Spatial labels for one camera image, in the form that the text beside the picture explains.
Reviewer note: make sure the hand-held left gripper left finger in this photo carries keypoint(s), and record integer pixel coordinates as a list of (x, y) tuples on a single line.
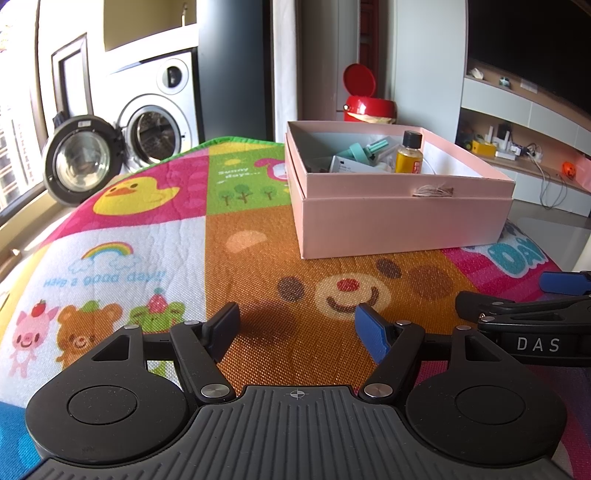
[(224, 325)]

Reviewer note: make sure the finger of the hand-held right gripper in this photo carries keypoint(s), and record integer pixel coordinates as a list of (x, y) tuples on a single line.
[(485, 304), (565, 281)]

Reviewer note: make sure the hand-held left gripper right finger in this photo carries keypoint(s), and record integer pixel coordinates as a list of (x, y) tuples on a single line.
[(371, 332)]

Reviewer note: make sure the pink cardboard box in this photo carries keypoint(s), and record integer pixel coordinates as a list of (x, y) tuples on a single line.
[(392, 221)]

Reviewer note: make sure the white rectangular carton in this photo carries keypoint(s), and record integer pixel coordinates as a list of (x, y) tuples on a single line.
[(348, 165)]

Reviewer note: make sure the teal plastic tool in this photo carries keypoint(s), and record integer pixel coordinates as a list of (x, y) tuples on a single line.
[(369, 151)]

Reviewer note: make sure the colourful cartoon play mat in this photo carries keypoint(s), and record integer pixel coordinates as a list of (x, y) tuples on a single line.
[(152, 240)]

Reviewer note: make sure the orange pumpkin toy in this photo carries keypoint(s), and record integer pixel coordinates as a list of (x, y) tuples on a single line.
[(568, 170)]

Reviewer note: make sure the jute twine knot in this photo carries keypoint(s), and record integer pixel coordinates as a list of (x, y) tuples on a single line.
[(432, 191)]

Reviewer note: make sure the white power strip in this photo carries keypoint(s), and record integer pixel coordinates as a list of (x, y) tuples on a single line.
[(507, 156)]

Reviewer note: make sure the white router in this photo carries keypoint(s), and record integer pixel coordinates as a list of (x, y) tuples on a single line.
[(501, 138)]

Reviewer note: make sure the small yellow liquid bottle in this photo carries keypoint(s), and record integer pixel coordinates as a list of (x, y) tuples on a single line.
[(408, 157)]

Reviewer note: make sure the grey television cabinet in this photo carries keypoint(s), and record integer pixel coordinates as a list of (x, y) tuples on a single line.
[(508, 120)]

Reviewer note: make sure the white label card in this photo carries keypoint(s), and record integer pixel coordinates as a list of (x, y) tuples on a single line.
[(529, 86)]

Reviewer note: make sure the small green and white ornament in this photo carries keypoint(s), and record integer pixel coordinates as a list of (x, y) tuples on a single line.
[(505, 81)]

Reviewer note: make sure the silver front-load washing machine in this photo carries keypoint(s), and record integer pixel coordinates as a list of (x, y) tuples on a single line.
[(157, 120)]

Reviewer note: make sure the small white figurine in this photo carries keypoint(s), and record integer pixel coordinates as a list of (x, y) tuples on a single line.
[(474, 73)]

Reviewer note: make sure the red trash can with lid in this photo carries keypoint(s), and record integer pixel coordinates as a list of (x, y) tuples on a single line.
[(369, 104)]

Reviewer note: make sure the black television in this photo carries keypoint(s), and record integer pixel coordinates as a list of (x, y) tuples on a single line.
[(531, 41)]

